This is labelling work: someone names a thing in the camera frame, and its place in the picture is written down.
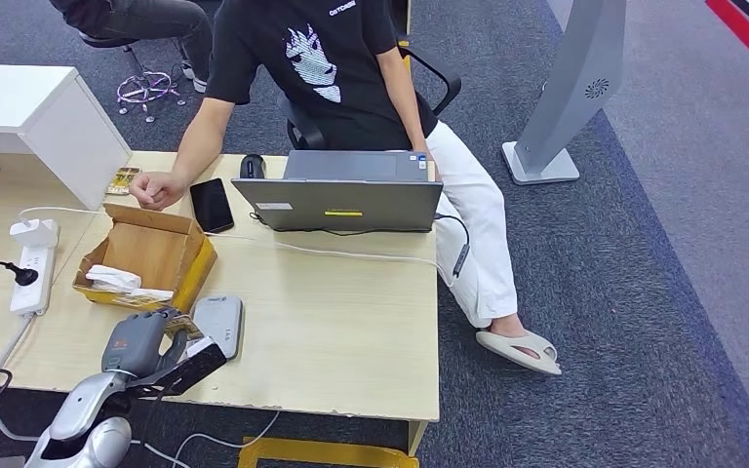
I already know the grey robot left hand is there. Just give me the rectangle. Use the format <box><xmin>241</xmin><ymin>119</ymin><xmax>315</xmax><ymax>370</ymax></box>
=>
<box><xmin>100</xmin><ymin>307</ymin><xmax>189</xmax><ymax>379</ymax></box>

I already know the person's left hand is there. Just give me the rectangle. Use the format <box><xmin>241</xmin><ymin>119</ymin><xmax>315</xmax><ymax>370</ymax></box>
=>
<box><xmin>421</xmin><ymin>146</ymin><xmax>443</xmax><ymax>183</ymax></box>

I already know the person's right hand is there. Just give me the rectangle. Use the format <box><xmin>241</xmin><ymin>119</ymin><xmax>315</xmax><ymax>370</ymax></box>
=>
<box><xmin>128</xmin><ymin>170</ymin><xmax>189</xmax><ymax>212</ymax></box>

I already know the brown cardboard box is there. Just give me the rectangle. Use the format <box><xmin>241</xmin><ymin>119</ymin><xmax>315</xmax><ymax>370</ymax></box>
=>
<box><xmin>71</xmin><ymin>203</ymin><xmax>218</xmax><ymax>315</ymax></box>

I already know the grey card reader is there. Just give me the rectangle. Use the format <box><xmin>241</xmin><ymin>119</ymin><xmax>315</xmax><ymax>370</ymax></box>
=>
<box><xmin>191</xmin><ymin>294</ymin><xmax>245</xmax><ymax>361</ymax></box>

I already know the gold key card stack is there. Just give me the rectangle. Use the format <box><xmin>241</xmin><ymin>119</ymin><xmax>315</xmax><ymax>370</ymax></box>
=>
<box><xmin>103</xmin><ymin>166</ymin><xmax>143</xmax><ymax>196</ymax></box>

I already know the person on stool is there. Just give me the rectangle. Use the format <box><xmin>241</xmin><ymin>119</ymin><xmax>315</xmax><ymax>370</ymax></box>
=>
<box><xmin>48</xmin><ymin>0</ymin><xmax>215</xmax><ymax>94</ymax></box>

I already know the black smartphone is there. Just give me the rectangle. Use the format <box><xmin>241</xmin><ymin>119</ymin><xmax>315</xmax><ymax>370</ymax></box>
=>
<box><xmin>188</xmin><ymin>177</ymin><xmax>236</xmax><ymax>235</ymax></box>

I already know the white paper wrapping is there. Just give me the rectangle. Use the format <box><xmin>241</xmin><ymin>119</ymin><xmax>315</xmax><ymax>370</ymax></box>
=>
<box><xmin>85</xmin><ymin>264</ymin><xmax>175</xmax><ymax>303</ymax></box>

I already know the grey laptop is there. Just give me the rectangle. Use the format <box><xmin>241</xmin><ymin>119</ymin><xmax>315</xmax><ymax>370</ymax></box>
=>
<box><xmin>230</xmin><ymin>150</ymin><xmax>445</xmax><ymax>234</ymax></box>

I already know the black computer mouse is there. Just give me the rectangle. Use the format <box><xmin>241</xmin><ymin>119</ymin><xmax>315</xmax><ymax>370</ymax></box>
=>
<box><xmin>239</xmin><ymin>154</ymin><xmax>267</xmax><ymax>180</ymax></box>

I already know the black stool with chrome base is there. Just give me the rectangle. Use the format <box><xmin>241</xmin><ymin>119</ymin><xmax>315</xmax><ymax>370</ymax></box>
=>
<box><xmin>78</xmin><ymin>32</ymin><xmax>187</xmax><ymax>124</ymax></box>

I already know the white power strip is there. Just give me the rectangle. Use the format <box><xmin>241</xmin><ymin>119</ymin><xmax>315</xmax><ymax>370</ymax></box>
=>
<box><xmin>9</xmin><ymin>244</ymin><xmax>58</xmax><ymax>318</ymax></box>

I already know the white sneaker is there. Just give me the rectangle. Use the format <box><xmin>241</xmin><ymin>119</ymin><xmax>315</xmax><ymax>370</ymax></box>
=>
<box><xmin>181</xmin><ymin>62</ymin><xmax>209</xmax><ymax>94</ymax></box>

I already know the white charger adapter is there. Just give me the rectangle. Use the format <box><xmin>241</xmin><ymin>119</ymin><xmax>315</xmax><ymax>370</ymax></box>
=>
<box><xmin>9</xmin><ymin>217</ymin><xmax>60</xmax><ymax>249</ymax></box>

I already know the black office chair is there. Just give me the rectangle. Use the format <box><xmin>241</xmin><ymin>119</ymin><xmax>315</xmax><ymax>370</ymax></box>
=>
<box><xmin>277</xmin><ymin>41</ymin><xmax>463</xmax><ymax>151</ymax></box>

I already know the grey kiosk stand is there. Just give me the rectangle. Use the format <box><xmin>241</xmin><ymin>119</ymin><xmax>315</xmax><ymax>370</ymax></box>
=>
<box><xmin>500</xmin><ymin>0</ymin><xmax>628</xmax><ymax>187</ymax></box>

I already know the white cabinet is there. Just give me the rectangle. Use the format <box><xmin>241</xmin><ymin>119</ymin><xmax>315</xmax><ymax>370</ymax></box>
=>
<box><xmin>0</xmin><ymin>63</ymin><xmax>134</xmax><ymax>212</ymax></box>

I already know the beige slipper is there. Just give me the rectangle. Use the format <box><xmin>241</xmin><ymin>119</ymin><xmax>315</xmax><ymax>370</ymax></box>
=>
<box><xmin>475</xmin><ymin>329</ymin><xmax>563</xmax><ymax>377</ymax></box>

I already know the black cable with adapter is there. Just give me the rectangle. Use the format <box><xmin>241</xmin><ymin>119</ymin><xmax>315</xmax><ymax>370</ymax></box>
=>
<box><xmin>435</xmin><ymin>213</ymin><xmax>472</xmax><ymax>280</ymax></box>

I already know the white charger cable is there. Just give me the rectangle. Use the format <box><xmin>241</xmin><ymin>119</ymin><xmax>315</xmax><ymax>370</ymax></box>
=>
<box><xmin>18</xmin><ymin>206</ymin><xmax>458</xmax><ymax>290</ymax></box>

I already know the black plug with cable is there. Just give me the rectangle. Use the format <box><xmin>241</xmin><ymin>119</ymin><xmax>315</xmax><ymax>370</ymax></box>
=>
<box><xmin>0</xmin><ymin>259</ymin><xmax>40</xmax><ymax>288</ymax></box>

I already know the white looped cable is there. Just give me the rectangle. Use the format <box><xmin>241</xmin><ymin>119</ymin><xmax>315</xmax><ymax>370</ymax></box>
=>
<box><xmin>173</xmin><ymin>410</ymin><xmax>282</xmax><ymax>468</ymax></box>

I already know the yellow floor frame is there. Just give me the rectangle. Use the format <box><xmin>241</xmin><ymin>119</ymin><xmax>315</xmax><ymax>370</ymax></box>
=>
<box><xmin>237</xmin><ymin>436</ymin><xmax>422</xmax><ymax>468</ymax></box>

